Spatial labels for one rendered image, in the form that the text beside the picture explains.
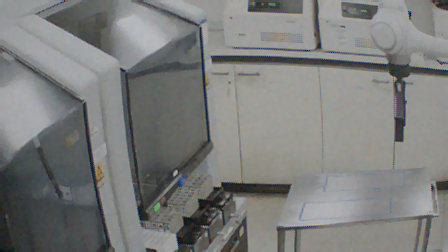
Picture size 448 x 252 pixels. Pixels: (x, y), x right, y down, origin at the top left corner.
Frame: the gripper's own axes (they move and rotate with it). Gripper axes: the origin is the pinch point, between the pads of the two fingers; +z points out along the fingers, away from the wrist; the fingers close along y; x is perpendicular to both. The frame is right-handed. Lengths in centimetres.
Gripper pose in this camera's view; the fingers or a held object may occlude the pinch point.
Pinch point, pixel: (400, 130)
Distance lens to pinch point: 199.1
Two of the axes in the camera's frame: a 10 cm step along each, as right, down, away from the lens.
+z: 0.7, 9.5, 3.1
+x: -9.5, -0.3, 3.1
